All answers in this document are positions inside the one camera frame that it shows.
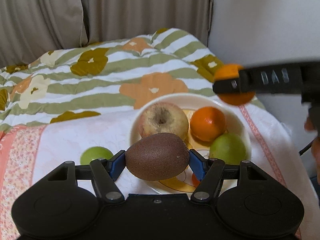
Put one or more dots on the large orange in bowl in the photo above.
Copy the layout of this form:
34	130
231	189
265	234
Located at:
208	123

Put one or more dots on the striped floral quilt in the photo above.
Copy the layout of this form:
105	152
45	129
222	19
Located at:
105	77

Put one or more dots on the person's right hand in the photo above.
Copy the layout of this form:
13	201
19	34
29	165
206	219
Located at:
315	149

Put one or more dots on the large yellow-red apple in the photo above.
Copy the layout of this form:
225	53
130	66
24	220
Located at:
163	117

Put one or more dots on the brown kiwi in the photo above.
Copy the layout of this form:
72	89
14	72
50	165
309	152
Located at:
157	157

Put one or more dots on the orange mandarin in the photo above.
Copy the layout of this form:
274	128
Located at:
231	71

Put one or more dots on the large green apple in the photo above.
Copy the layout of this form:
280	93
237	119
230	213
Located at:
228	147

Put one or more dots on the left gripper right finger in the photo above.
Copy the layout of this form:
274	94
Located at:
209	172

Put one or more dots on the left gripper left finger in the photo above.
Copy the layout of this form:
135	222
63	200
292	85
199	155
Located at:
104	174

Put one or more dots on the small mandarin in bowl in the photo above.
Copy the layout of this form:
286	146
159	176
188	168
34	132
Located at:
194	180

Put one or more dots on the small green apple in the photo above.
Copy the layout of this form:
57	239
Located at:
93	153

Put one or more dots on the beige curtain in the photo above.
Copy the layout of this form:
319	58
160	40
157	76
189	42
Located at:
30	28

